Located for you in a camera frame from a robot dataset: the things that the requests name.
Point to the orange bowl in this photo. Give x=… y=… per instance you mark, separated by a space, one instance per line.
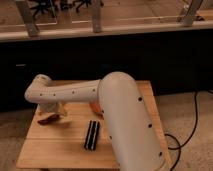
x=95 y=107

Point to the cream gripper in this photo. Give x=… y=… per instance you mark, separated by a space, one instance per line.
x=53 y=108

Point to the grey metal post middle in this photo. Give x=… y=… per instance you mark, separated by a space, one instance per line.
x=96 y=16

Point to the dried red chili pepper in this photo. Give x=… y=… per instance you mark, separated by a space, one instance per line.
x=50 y=119

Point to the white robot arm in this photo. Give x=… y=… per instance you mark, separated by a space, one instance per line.
x=134 y=140

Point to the grey metal post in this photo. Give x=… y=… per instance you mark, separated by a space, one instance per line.
x=191 y=13
x=27 y=18
x=96 y=16

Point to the grey metal post right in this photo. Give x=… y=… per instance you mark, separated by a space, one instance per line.
x=191 y=13

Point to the black office chair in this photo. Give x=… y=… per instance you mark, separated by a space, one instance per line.
x=43 y=6
x=82 y=2

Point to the wooden table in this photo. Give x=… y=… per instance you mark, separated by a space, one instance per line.
x=60 y=145

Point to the black office chair right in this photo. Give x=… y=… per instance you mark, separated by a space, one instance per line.
x=82 y=2

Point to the black white striped block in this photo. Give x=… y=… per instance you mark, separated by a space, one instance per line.
x=92 y=135

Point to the grey metal post left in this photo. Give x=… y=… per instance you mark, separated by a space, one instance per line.
x=27 y=18

